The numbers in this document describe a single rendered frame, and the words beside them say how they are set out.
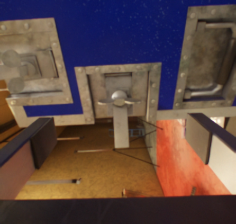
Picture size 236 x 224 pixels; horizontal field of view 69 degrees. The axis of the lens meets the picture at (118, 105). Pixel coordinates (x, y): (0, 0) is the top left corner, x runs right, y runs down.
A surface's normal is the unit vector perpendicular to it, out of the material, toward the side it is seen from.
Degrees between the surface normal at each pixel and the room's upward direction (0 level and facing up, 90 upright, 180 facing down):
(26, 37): 90
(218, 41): 90
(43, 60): 105
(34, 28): 90
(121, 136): 90
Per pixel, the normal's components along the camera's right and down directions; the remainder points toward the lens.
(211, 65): 0.02, 0.55
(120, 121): -0.01, 0.07
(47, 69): 0.28, 0.52
